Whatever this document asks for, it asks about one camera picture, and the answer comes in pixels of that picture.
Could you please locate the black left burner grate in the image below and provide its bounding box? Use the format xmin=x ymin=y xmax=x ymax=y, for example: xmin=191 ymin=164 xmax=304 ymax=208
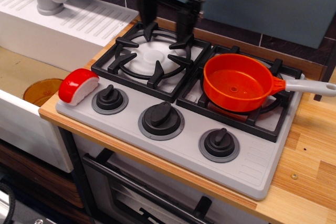
xmin=91 ymin=22 xmax=211 ymax=103

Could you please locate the black burner grate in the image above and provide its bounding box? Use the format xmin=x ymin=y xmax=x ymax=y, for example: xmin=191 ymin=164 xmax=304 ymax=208
xmin=176 ymin=45 xmax=302 ymax=143
xmin=91 ymin=22 xmax=211 ymax=103

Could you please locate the grey toy stove top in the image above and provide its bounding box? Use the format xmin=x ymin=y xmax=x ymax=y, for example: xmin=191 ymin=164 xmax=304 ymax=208
xmin=56 ymin=23 xmax=301 ymax=200

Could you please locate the black left stove knob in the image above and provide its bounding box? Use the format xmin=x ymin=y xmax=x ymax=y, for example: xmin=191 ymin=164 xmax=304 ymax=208
xmin=91 ymin=84 xmax=129 ymax=115

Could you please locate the black stove knob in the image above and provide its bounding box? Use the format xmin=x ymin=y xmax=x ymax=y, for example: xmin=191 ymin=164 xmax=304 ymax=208
xmin=198 ymin=128 xmax=240 ymax=163
xmin=138 ymin=101 xmax=185 ymax=141
xmin=91 ymin=84 xmax=129 ymax=115

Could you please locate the black middle stove knob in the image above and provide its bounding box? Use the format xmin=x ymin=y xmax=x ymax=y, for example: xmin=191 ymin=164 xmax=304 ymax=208
xmin=138 ymin=101 xmax=185 ymax=141

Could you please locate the red and white toy sushi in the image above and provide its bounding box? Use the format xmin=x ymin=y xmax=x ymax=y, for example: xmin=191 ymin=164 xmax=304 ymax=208
xmin=58 ymin=68 xmax=99 ymax=106

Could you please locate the white toy sink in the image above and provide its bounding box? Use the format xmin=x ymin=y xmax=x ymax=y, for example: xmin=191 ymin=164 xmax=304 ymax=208
xmin=1 ymin=0 xmax=138 ymax=173

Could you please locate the black right stove knob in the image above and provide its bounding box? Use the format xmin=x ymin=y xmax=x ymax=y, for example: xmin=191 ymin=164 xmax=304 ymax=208
xmin=198 ymin=128 xmax=240 ymax=163

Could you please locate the black right burner grate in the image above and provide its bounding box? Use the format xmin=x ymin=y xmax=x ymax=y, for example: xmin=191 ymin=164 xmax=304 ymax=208
xmin=176 ymin=45 xmax=302 ymax=143

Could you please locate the amber plastic sink drain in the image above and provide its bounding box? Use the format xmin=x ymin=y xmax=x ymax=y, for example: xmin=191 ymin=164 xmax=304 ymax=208
xmin=23 ymin=78 xmax=63 ymax=107

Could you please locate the toy oven door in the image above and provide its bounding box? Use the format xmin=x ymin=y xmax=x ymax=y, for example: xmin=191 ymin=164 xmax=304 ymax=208
xmin=81 ymin=148 xmax=263 ymax=223

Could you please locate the orange pot with grey handle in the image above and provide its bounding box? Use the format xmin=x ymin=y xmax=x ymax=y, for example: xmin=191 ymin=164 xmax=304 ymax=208
xmin=203 ymin=54 xmax=335 ymax=112

